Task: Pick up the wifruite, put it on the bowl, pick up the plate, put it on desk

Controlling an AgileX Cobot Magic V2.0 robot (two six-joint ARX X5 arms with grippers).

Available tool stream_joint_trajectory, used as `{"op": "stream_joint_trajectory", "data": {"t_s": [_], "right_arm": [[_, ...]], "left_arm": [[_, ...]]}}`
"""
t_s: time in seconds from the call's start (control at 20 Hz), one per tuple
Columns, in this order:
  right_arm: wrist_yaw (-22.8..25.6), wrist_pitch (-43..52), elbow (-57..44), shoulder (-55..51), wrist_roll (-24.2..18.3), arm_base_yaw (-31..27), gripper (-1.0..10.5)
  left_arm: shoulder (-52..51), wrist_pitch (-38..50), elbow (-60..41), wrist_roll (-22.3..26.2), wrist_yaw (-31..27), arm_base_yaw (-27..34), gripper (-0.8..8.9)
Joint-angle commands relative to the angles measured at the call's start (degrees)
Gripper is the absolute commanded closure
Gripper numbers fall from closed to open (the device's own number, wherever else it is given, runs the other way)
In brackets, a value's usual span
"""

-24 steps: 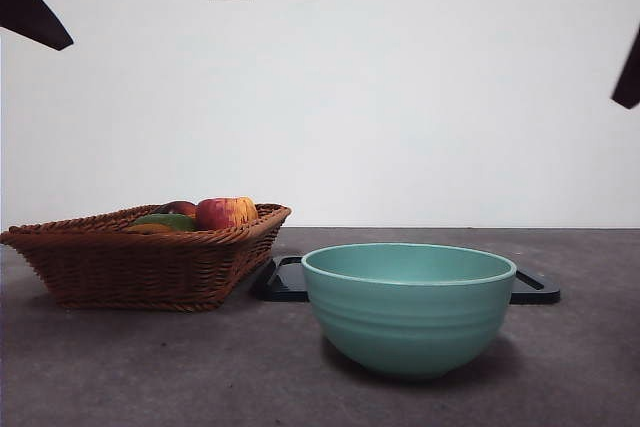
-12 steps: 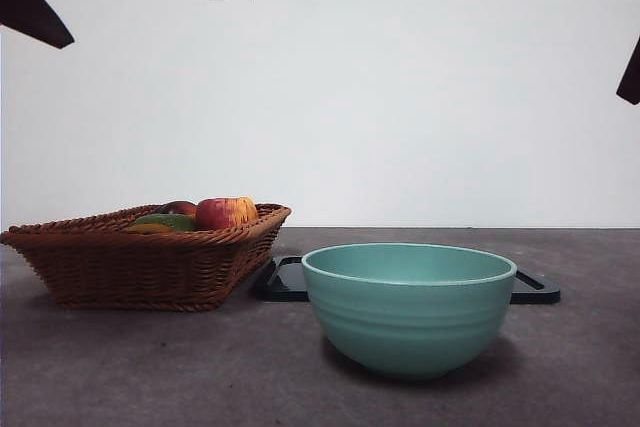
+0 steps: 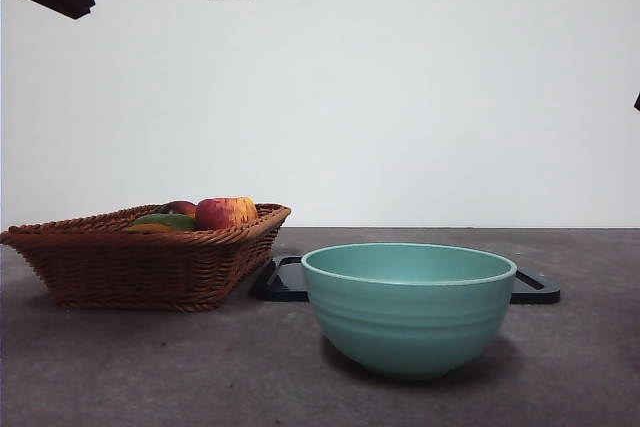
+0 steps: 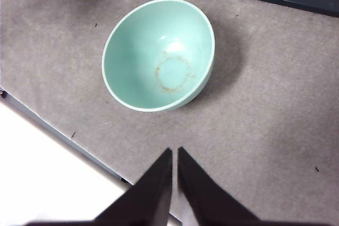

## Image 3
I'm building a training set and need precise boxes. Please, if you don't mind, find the black rectangular tray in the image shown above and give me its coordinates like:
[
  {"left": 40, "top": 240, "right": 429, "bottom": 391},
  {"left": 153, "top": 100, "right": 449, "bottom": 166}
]
[{"left": 248, "top": 255, "right": 561, "bottom": 306}]

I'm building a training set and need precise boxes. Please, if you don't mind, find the dark red fruit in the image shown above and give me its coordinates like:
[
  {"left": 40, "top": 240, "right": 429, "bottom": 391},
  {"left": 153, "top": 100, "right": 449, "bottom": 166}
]
[{"left": 158, "top": 200, "right": 198, "bottom": 220}]

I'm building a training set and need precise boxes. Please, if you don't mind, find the brown wicker basket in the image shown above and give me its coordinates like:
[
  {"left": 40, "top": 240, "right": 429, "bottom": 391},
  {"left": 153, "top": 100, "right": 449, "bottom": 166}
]
[{"left": 0, "top": 202, "right": 292, "bottom": 312}]

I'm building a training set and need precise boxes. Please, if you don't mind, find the orange brown fruit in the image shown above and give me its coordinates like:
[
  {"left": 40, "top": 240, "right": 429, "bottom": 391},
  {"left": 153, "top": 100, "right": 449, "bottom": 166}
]
[{"left": 123, "top": 223, "right": 176, "bottom": 234}]

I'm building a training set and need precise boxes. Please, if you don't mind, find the teal ribbed bowl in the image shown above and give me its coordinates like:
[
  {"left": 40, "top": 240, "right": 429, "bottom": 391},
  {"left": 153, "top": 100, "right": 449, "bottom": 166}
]
[{"left": 300, "top": 241, "right": 518, "bottom": 381}]

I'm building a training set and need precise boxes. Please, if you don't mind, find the red yellow apple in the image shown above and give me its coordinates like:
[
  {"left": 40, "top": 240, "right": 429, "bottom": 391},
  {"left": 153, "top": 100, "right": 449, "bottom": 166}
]
[{"left": 194, "top": 196, "right": 259, "bottom": 231}]

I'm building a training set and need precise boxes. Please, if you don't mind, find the green fruit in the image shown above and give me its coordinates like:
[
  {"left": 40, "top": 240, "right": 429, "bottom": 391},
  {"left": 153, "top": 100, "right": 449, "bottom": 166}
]
[{"left": 133, "top": 212, "right": 197, "bottom": 232}]

